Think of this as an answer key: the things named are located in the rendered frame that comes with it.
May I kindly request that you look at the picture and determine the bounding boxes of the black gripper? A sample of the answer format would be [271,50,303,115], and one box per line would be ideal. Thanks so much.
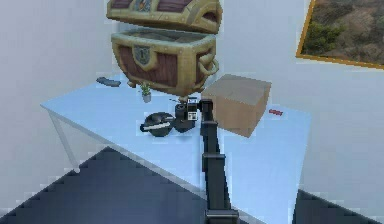
[139,103,197,134]

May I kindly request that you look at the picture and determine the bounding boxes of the black bowl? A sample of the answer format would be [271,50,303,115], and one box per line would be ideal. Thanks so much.
[139,111,175,138]

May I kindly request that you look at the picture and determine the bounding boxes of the small green potted plant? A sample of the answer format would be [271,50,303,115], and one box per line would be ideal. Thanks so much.
[139,81,153,104]

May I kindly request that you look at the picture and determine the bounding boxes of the pale blue table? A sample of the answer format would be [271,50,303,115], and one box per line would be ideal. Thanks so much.
[39,73,313,224]

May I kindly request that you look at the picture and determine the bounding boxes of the gold and brown treasure chest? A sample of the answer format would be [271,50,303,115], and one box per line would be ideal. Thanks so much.
[106,0,224,103]

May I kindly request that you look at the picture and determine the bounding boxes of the dark grey remote control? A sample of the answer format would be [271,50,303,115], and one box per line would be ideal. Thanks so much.
[95,76,122,88]

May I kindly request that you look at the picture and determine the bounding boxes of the brown cardboard box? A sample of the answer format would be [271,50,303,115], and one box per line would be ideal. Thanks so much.
[200,73,273,139]

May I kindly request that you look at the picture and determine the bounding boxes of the gold framed landscape picture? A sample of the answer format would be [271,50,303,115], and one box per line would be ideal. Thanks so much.
[295,0,384,71]

